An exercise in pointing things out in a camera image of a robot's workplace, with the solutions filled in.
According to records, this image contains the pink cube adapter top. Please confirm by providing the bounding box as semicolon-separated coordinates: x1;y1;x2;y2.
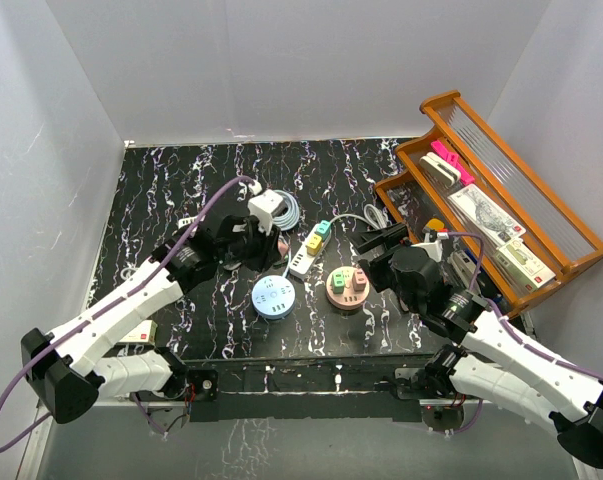
278;240;289;257

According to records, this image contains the yellow grey adapter on shelf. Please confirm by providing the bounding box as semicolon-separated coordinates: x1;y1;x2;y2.
424;218;445;232

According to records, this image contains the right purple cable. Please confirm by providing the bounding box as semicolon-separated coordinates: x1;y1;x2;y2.
440;231;603;389

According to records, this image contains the white slanted power strip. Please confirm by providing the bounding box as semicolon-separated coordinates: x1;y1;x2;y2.
288;216;344;280

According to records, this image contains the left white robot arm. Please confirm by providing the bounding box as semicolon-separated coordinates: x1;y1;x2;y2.
21;215;282;424

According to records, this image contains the blue round power strip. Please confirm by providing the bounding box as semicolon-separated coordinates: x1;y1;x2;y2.
251;275;296;320

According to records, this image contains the small white red box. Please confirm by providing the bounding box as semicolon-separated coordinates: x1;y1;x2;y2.
119;319;157;346

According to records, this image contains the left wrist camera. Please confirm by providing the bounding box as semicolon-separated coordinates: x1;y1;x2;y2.
248;181;286;235

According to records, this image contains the pink small adapter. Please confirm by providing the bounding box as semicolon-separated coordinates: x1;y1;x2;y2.
351;269;368;292

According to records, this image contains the yellow cube adapter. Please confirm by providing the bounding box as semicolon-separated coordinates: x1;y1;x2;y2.
305;234;323;256

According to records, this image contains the white long power strip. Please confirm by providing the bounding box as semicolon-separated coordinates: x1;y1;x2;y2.
177;216;198;230

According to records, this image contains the pink round power strip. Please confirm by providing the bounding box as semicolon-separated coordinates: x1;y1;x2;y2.
326;266;371;311

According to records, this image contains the wooden shelf rack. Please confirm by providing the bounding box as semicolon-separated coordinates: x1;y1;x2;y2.
375;90;603;316

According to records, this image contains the pink box on shelf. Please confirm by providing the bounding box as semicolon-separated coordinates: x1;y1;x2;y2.
431;140;475;186

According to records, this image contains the printed package on shelf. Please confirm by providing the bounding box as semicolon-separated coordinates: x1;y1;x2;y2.
448;184;526;247

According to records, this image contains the purple cable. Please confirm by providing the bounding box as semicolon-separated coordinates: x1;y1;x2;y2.
0;175;257;454
440;231;603;389

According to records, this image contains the blue coiled cable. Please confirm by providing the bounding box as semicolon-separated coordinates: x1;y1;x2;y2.
273;189;301;233

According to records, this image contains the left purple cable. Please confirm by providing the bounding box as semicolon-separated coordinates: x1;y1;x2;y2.
0;175;257;454

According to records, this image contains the green white box on shelf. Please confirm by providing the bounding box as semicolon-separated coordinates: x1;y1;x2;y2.
494;238;556;292

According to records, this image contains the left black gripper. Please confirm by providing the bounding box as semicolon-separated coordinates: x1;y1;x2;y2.
217;212;281;273

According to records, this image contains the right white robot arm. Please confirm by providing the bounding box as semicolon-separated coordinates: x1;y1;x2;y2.
350;224;603;469

